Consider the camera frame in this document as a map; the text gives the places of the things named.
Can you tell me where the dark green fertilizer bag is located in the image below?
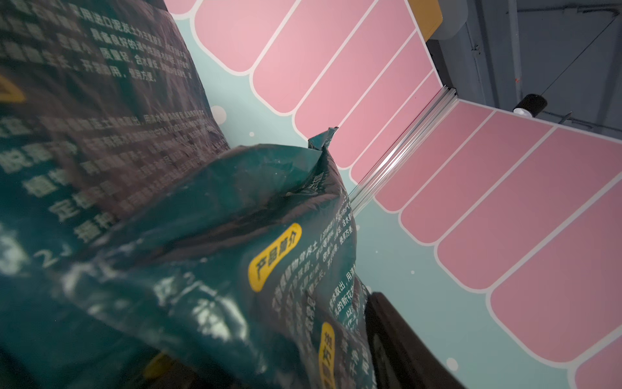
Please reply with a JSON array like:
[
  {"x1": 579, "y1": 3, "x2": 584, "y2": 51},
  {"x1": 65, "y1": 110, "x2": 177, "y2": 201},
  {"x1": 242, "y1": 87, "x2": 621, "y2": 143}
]
[
  {"x1": 1, "y1": 128, "x2": 376, "y2": 388},
  {"x1": 0, "y1": 0, "x2": 232, "y2": 293}
]

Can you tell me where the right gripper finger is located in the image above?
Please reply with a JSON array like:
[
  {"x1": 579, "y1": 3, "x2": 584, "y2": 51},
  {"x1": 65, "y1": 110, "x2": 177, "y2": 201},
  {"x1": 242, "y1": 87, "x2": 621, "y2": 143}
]
[{"x1": 364, "y1": 293, "x2": 464, "y2": 389}]

